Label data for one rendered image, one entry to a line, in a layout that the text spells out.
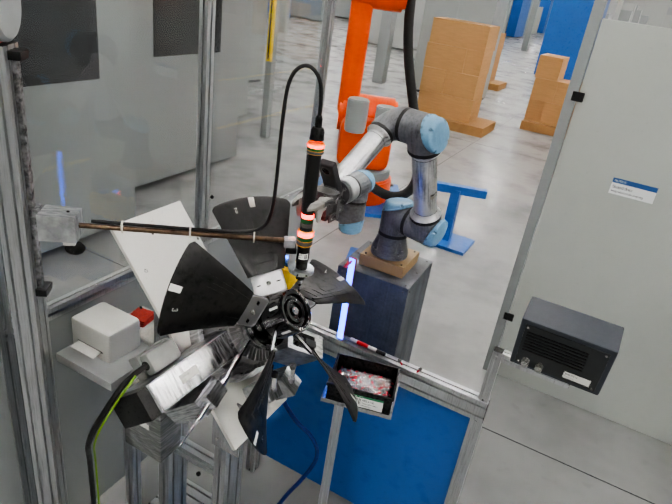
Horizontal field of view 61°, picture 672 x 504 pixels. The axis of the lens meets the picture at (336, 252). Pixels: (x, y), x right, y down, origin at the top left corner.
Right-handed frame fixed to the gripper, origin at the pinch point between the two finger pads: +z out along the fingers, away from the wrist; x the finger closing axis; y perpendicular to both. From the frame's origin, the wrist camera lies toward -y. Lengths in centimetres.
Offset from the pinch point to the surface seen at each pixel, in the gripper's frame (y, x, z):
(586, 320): 25, -72, -42
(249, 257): 18.9, 12.9, 3.9
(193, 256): 8.5, 10.7, 28.2
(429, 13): 6, 382, -1023
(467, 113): 126, 190, -775
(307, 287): 31.0, 2.3, -11.4
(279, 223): 11.6, 11.4, -7.1
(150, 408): 38, 6, 47
